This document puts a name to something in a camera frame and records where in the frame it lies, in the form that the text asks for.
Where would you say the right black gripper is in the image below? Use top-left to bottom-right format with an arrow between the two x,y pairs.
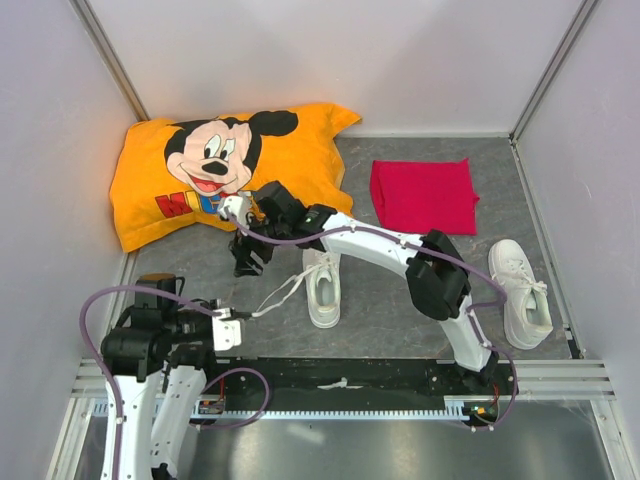
228,208 -> 289,277

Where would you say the white sneaker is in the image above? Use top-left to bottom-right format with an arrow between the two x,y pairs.
488,239 -> 553,350
251,249 -> 342,329

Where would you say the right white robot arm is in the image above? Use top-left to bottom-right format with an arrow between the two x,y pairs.
220,181 -> 498,394

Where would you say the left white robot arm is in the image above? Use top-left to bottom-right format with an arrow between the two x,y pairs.
100,273 -> 247,479

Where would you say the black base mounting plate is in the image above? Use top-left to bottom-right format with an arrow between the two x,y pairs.
204,357 -> 517,410

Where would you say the orange Mickey Mouse pillow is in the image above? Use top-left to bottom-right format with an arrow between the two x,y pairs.
109,103 -> 361,252

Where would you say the red folded cloth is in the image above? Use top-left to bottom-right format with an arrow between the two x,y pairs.
369,158 -> 480,236

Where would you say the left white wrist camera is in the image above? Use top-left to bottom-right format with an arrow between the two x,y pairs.
211,308 -> 243,352

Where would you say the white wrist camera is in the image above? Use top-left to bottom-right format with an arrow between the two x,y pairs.
211,308 -> 243,352
218,192 -> 254,228

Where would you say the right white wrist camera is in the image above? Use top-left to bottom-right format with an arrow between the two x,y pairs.
218,192 -> 254,228

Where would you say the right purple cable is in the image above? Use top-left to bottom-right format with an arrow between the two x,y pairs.
219,209 -> 521,432

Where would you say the grey slotted cable duct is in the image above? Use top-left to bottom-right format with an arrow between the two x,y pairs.
190,400 -> 469,421

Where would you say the aluminium rail frame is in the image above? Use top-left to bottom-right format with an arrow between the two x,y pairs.
44,357 -> 621,480

